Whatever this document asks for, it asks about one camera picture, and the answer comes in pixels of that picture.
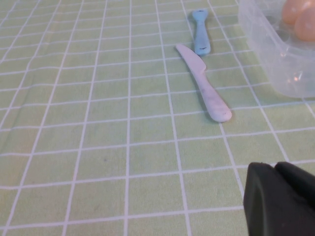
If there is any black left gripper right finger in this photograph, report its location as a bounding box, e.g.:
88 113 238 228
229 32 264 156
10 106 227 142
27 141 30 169
274 161 315 214

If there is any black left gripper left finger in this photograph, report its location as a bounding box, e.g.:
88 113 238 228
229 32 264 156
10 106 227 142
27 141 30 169
243 161 315 236

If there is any clear plastic egg box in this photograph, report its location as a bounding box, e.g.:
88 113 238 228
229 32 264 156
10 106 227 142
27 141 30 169
237 0 315 99

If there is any brown egg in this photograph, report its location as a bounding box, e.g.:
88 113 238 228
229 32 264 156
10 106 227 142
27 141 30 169
294 11 315 42
282 0 312 25

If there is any pink plastic knife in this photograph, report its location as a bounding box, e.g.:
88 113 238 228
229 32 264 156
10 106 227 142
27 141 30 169
175 43 232 123

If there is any light blue plastic fork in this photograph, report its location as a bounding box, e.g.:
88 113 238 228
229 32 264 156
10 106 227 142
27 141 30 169
191 9 212 56

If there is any green checkered tablecloth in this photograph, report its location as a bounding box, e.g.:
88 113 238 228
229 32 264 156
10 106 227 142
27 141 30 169
0 0 315 236

